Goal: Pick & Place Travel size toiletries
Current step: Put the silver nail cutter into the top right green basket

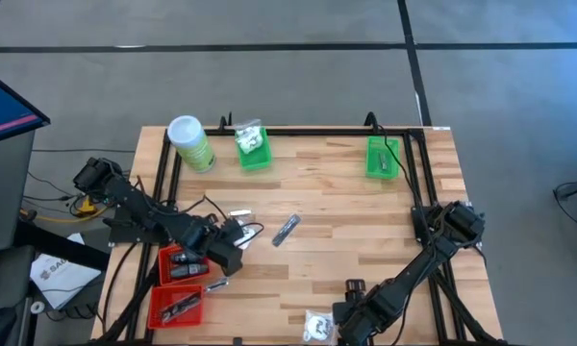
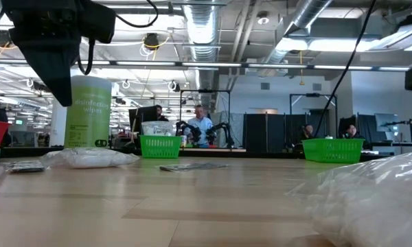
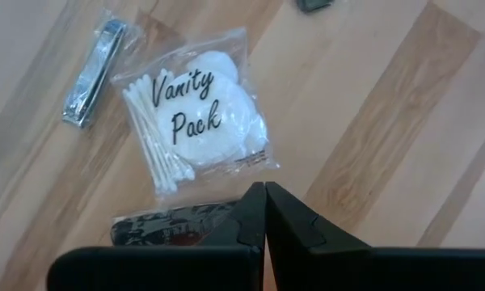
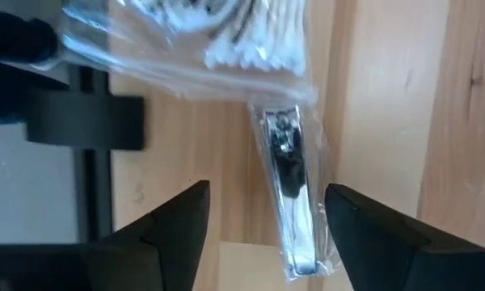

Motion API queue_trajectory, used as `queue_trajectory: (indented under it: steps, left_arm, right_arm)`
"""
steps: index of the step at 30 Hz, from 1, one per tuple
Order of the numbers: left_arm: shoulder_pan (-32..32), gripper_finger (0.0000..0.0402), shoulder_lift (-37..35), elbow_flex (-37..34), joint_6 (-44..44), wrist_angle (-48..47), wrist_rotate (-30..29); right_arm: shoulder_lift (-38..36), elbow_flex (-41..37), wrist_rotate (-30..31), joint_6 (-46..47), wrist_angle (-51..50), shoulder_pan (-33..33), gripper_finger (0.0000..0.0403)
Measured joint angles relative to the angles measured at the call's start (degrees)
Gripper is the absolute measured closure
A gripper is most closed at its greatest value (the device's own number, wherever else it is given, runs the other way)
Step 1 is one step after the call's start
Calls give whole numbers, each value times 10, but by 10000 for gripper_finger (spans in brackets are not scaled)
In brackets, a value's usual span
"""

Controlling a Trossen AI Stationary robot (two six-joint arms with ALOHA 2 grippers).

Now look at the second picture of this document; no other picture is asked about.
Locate silver spiral air duct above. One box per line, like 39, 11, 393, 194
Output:
260, 0, 334, 69
183, 0, 225, 107

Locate grey monitor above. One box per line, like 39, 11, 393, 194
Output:
374, 113, 399, 133

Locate black metal gantry frame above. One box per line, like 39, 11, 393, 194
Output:
288, 92, 339, 138
179, 89, 231, 145

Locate black partition panels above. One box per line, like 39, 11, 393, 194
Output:
243, 113, 337, 152

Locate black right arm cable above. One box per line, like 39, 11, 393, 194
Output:
314, 0, 378, 138

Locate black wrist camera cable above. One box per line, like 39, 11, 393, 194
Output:
77, 0, 159, 76

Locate long pendant light bar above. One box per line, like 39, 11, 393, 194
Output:
0, 58, 411, 72

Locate black computer monitor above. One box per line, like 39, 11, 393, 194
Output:
128, 105, 159, 135

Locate clear vanity pack bag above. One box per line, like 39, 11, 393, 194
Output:
288, 152, 412, 247
141, 120, 176, 137
40, 147, 141, 169

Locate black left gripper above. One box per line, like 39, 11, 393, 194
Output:
0, 0, 85, 107

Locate green disinfecting wipes canister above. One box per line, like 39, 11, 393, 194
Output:
64, 75, 113, 149

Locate black ceiling device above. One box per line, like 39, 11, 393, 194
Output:
143, 32, 161, 51

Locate green plastic basket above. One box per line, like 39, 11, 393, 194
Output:
139, 134, 183, 159
301, 138, 365, 164

